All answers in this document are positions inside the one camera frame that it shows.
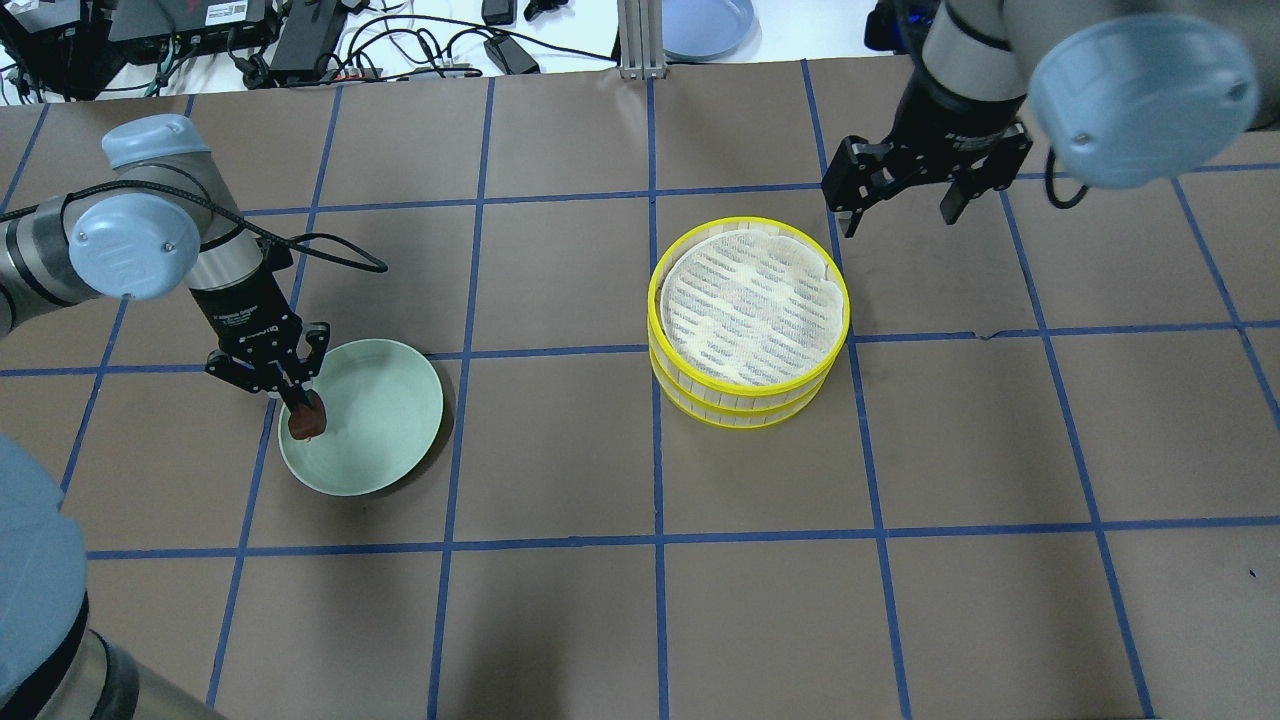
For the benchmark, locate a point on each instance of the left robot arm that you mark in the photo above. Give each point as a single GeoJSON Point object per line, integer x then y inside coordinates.
{"type": "Point", "coordinates": [167, 220]}

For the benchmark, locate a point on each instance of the brown steamed bun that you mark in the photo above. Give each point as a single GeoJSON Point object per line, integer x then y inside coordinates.
{"type": "Point", "coordinates": [307, 420]}

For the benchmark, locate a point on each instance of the blue plate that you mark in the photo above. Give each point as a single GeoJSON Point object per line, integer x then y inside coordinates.
{"type": "Point", "coordinates": [705, 30]}

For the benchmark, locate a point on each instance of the yellow steamer layer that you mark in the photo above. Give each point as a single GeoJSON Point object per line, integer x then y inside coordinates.
{"type": "Point", "coordinates": [748, 306]}
{"type": "Point", "coordinates": [723, 410]}

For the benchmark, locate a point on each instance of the black power adapter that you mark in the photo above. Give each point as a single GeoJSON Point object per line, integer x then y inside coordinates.
{"type": "Point", "coordinates": [509, 57]}

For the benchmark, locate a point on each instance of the light green plate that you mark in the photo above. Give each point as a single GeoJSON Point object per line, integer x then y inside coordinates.
{"type": "Point", "coordinates": [384, 406]}

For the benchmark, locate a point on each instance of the aluminium frame post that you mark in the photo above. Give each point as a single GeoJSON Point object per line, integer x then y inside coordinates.
{"type": "Point", "coordinates": [640, 38]}

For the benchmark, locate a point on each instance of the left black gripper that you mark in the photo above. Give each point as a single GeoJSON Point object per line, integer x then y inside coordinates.
{"type": "Point", "coordinates": [238, 311]}

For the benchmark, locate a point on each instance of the black electronics box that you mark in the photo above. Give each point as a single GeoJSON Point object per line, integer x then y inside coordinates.
{"type": "Point", "coordinates": [145, 31]}

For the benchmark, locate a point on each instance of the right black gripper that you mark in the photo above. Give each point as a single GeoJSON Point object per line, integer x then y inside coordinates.
{"type": "Point", "coordinates": [937, 122]}

